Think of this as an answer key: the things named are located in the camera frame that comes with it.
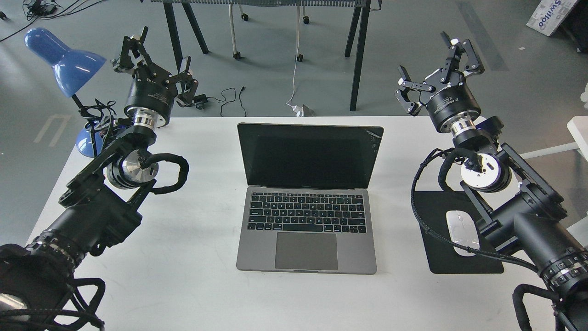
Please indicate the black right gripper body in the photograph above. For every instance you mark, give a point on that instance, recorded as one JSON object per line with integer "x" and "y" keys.
{"x": 449, "y": 100}

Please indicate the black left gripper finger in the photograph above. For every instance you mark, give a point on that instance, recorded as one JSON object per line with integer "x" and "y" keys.
{"x": 133, "y": 58}
{"x": 187, "y": 81}

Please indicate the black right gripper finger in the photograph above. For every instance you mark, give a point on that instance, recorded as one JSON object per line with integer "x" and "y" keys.
{"x": 462, "y": 61}
{"x": 406, "y": 85}

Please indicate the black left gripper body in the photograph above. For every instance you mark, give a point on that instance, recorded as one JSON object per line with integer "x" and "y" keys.
{"x": 151, "y": 89}

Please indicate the grey laptop computer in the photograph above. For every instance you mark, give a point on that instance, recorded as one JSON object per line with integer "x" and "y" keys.
{"x": 307, "y": 202}

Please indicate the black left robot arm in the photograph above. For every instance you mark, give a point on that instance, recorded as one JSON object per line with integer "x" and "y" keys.
{"x": 38, "y": 289}

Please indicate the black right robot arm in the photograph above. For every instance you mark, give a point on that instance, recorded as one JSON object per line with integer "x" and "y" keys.
{"x": 520, "y": 212}

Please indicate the blue desk lamp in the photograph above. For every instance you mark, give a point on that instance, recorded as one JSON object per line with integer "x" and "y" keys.
{"x": 72, "y": 70}

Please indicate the white cardboard box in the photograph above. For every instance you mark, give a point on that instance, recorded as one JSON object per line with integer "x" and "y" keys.
{"x": 549, "y": 14}

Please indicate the black mouse pad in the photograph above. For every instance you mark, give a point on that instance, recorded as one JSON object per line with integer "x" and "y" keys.
{"x": 432, "y": 207}

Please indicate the black-legged background table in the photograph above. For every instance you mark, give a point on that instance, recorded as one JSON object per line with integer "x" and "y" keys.
{"x": 206, "y": 23}

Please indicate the white rolling chair base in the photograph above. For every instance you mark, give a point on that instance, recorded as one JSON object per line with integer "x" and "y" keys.
{"x": 268, "y": 31}

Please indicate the white computer mouse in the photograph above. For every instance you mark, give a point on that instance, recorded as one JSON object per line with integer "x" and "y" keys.
{"x": 462, "y": 229}

